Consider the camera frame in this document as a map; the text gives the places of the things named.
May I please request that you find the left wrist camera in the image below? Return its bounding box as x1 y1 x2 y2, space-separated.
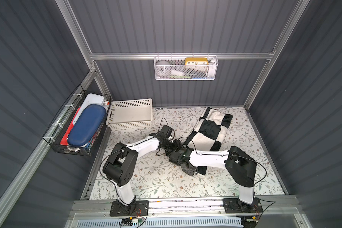
161 125 174 140

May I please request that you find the blue oval case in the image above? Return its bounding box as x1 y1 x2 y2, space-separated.
67 104 106 147

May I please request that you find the black white checkered pillowcase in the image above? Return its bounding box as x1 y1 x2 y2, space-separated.
183 107 233 175

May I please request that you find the white tape roll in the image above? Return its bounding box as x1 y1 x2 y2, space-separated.
155 61 171 78

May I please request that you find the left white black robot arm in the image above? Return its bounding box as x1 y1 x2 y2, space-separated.
102 133 182 206

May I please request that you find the red flat folder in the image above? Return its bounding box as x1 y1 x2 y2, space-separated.
60 107 80 146

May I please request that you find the white perforated plastic basket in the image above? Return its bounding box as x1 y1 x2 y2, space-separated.
106 98 153 130

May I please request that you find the floral table cloth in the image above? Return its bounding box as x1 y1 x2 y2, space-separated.
105 107 285 199

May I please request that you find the black wire side basket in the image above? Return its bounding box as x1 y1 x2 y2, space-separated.
43 85 112 156

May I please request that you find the yellow clock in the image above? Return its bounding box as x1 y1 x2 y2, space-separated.
185 57 209 66

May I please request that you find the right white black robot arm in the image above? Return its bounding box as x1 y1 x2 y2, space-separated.
168 146 257 205

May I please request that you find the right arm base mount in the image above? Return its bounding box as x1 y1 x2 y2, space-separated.
222 198 263 214

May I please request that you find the white wire wall basket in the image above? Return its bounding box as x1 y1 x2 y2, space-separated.
154 55 219 81

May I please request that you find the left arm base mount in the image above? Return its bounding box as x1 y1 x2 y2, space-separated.
109 200 149 217

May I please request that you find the white plastic box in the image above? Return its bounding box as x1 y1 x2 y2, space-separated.
72 93 105 125

